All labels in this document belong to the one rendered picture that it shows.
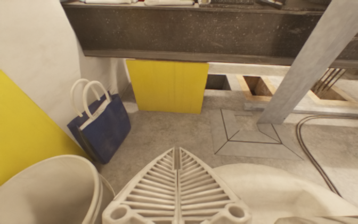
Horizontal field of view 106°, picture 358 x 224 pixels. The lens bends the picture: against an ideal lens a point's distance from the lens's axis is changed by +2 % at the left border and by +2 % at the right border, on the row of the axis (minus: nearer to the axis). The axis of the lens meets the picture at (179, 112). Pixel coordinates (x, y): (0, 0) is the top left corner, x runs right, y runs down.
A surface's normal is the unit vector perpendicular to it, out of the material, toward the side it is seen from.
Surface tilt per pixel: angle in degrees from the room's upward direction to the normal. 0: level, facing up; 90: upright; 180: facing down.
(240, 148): 10
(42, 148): 87
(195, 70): 90
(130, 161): 0
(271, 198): 68
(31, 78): 90
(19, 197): 87
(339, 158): 0
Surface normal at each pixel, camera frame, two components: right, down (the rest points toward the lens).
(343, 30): 0.15, 0.70
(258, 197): 0.02, 0.41
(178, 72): -0.07, 0.70
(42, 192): 0.86, 0.33
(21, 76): 1.00, 0.06
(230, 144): 0.00, -0.58
